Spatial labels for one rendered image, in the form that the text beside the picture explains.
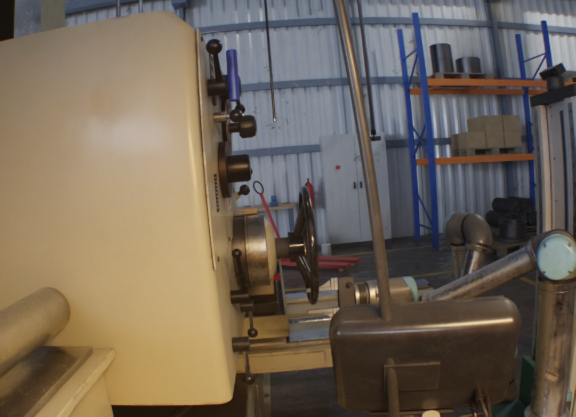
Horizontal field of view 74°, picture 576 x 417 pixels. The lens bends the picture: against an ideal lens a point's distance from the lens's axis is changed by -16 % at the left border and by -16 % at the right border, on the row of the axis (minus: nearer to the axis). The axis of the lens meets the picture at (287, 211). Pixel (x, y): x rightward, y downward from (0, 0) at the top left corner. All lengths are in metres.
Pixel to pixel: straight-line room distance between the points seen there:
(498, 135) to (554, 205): 6.82
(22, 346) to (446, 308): 0.74
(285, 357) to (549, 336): 1.26
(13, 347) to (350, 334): 0.57
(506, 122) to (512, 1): 3.54
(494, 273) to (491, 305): 0.68
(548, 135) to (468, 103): 8.04
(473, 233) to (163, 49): 1.36
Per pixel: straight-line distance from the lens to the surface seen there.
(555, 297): 1.32
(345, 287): 1.42
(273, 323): 1.90
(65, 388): 0.85
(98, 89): 0.95
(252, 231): 1.33
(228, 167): 1.13
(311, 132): 8.86
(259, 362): 2.15
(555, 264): 1.28
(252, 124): 1.31
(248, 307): 1.41
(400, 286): 1.44
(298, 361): 2.16
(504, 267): 1.47
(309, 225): 1.25
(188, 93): 0.89
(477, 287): 1.50
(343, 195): 8.30
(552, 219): 1.87
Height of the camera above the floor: 1.55
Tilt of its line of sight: 5 degrees down
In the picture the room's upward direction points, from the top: 5 degrees counter-clockwise
